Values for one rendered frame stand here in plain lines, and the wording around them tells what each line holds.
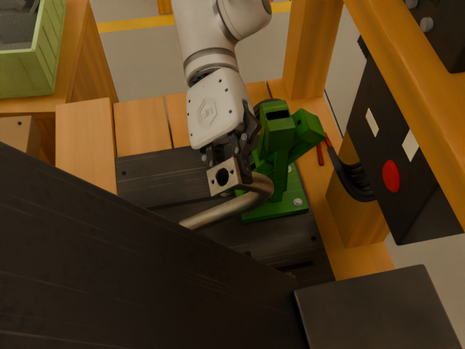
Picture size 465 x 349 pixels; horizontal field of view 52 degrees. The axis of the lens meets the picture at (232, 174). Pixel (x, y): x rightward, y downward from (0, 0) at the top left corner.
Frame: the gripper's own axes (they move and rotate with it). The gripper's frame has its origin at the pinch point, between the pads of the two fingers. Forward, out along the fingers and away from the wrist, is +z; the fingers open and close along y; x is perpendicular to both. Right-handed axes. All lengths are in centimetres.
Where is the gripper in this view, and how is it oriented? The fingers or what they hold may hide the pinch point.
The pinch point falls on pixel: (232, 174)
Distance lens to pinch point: 68.8
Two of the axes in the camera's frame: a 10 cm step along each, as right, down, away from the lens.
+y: 7.2, -3.4, -6.1
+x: 6.7, 1.0, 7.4
